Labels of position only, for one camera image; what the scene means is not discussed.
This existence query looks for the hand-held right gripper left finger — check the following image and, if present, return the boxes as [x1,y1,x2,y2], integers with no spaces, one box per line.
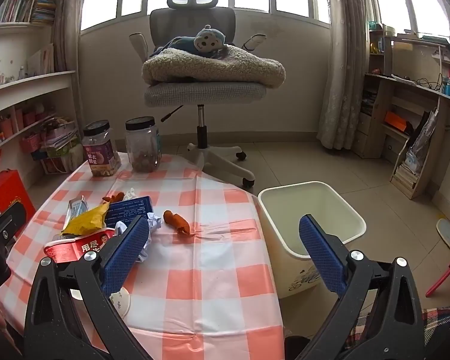
[24,214,152,360]

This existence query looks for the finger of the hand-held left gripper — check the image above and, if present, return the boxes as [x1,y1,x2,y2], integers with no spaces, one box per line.
[0,202,27,246]

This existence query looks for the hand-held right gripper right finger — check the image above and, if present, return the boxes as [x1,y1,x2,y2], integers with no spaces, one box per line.
[298,214,425,360]

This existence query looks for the blue cardboard box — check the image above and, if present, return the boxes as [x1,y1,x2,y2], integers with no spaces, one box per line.
[104,195,154,230]

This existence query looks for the yellow snack wrapper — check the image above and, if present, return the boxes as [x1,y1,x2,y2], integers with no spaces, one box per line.
[62,202,111,236]

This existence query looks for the red snack bag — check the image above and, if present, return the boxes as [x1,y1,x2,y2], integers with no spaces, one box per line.
[44,228,117,265]

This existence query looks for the silver foil wrapper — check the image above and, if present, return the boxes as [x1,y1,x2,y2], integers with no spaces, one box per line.
[65,196,89,229]

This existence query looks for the red gift box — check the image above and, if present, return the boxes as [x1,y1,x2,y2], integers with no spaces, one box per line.
[0,148,36,229]

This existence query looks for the floral paper plate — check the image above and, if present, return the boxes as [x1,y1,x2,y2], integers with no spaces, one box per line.
[69,287,131,319]

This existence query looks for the orange checkered tablecloth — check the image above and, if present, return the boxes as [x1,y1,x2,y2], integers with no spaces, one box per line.
[0,152,286,360]

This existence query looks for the pile of papers and bags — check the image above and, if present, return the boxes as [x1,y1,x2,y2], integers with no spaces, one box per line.
[20,118,84,175]

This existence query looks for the purple label nut jar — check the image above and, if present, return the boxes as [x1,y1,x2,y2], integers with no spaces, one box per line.
[82,120,121,178]

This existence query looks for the clear plastic snack jar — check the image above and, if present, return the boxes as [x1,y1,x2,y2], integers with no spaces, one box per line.
[125,117,163,173]

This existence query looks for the red stool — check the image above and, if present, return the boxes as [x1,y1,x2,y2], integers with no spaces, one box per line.
[425,247,450,298]

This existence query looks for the pale bathroom scale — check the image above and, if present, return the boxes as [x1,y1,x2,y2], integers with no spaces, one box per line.
[436,218,450,253]

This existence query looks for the plaid trousers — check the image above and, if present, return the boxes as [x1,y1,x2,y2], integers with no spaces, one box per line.
[345,305,450,360]

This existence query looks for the clear plastic bag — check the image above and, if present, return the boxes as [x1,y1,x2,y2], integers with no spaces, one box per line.
[405,109,439,175]

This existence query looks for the orange flat box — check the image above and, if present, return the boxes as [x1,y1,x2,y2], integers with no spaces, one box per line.
[384,110,409,132]

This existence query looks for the grey office chair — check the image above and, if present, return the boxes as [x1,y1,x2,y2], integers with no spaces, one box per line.
[129,0,267,188]

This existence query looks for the wooden desk shelf unit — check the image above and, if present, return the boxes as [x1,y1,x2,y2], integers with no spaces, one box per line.
[354,26,450,199]

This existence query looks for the beige curtain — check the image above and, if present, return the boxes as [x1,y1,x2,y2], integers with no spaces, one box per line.
[317,0,376,151]
[52,0,83,74]

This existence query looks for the beige fleece blanket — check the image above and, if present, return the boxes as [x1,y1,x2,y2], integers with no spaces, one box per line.
[142,43,286,89]

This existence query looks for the blue monkey plush toy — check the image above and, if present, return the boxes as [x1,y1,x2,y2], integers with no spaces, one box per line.
[150,25,229,59]

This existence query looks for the white wall bookshelf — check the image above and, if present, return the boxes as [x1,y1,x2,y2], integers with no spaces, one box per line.
[0,0,83,196]

